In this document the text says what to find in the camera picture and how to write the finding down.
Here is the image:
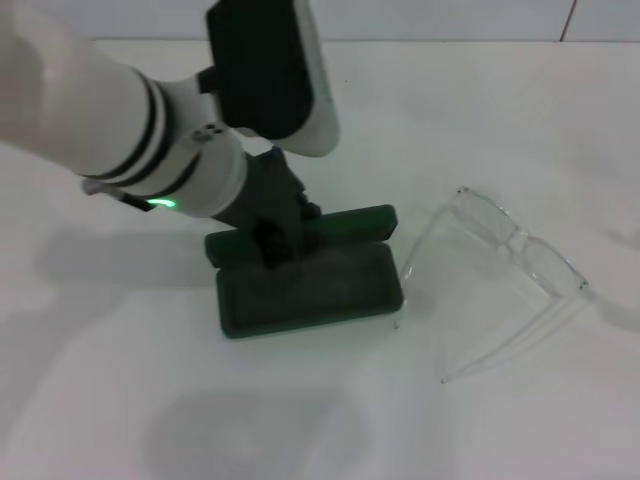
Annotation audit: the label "green glasses case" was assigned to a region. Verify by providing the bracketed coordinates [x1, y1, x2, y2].
[203, 203, 406, 341]

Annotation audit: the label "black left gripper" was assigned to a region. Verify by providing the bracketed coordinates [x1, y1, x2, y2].
[214, 146, 322, 272]

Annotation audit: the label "clear white glasses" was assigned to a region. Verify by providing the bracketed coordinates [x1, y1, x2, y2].
[393, 185, 591, 386]

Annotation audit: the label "left gripper cable with plug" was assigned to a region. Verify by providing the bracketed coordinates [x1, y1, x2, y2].
[81, 178, 154, 215]

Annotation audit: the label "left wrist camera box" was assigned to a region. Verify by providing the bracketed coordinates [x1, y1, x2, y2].
[205, 0, 344, 159]

